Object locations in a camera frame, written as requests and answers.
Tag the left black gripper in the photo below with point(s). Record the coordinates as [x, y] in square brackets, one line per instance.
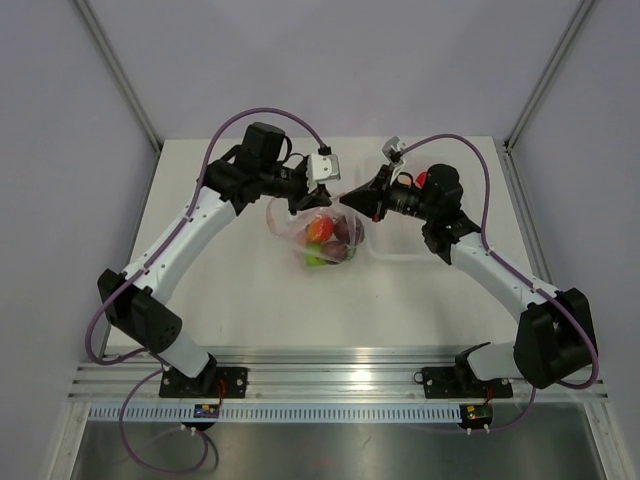
[306, 200]

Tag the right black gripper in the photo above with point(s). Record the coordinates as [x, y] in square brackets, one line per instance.
[376, 196]

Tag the dark purple fruit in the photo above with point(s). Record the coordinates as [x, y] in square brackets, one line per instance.
[345, 229]

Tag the clear zip top bag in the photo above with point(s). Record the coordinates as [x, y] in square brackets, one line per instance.
[291, 228]

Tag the white radish with leaves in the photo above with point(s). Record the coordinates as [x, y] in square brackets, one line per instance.
[351, 251]

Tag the dark red apple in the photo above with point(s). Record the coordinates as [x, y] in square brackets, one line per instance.
[335, 252]

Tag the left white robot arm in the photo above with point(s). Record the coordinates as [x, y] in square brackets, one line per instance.
[135, 299]

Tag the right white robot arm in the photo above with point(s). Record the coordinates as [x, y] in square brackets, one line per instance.
[554, 343]

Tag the white plastic basket tray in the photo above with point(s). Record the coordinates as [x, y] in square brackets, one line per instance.
[397, 238]

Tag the red tomato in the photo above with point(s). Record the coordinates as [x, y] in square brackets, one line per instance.
[422, 179]

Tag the right circuit board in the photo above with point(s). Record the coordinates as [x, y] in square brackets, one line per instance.
[482, 412]

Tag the circuit board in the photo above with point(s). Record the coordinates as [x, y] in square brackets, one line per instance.
[207, 410]
[482, 412]

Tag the left circuit board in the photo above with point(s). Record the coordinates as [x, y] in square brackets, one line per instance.
[207, 410]

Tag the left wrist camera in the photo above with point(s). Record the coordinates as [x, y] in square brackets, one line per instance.
[322, 169]

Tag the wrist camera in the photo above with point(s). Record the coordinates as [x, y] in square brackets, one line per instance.
[322, 169]
[392, 151]

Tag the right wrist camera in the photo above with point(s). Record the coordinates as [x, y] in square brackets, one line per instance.
[392, 151]

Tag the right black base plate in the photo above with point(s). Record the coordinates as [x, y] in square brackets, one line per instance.
[448, 383]

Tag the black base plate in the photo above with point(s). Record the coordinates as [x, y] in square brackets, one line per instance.
[216, 382]
[448, 383]

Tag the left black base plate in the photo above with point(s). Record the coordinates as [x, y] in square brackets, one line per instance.
[216, 382]

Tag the aluminium rail frame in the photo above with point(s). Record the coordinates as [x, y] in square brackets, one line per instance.
[311, 375]

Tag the white slotted cable duct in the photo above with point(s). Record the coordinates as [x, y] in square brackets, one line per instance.
[283, 413]

